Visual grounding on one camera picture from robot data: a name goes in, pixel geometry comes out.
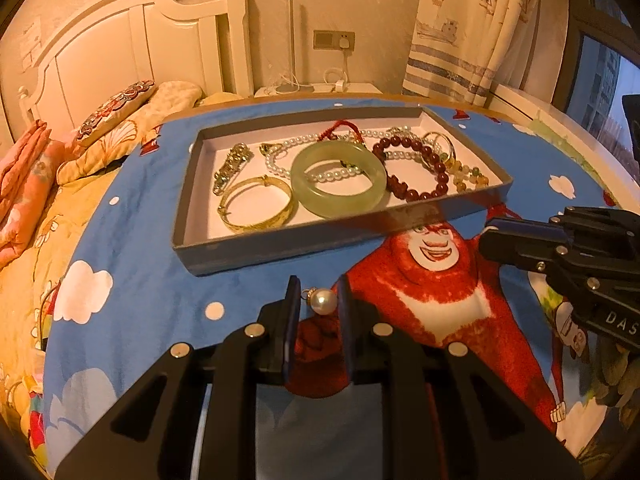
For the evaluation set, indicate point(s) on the embroidered floral pillow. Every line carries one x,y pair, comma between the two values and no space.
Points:
113,111

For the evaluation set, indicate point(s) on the wall power socket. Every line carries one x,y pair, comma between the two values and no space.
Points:
333,40

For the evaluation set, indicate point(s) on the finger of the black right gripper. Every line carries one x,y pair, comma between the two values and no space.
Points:
528,245

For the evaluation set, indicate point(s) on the pearl earring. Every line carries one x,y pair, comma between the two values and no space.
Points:
321,301

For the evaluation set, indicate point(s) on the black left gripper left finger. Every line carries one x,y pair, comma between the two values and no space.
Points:
194,410

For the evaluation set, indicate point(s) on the yellow cartoon bed sheet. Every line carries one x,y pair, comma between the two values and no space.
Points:
28,288

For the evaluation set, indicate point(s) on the yellow patterned pillow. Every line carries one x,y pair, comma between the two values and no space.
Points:
140,127

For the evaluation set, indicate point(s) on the folded pink blanket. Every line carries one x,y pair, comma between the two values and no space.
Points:
27,175

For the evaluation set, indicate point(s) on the green gem brooch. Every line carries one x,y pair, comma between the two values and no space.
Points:
238,157

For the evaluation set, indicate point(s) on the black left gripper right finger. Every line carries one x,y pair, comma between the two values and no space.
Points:
445,414

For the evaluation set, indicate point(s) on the blue cartoon table cloth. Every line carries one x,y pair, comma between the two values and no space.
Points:
126,299

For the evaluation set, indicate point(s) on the grey jewelry box tray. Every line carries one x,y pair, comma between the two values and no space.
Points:
268,188

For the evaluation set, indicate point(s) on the white bed headboard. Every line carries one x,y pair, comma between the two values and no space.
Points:
112,43

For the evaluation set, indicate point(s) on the white striped curtain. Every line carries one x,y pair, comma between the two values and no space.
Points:
458,47

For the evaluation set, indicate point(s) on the window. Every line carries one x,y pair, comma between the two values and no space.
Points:
600,66

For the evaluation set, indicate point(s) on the white nightstand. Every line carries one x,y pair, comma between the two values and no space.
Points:
289,89

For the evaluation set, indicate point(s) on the red cord pendant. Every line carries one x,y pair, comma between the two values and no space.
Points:
342,130

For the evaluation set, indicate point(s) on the green jade bangle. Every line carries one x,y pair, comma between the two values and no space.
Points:
335,179

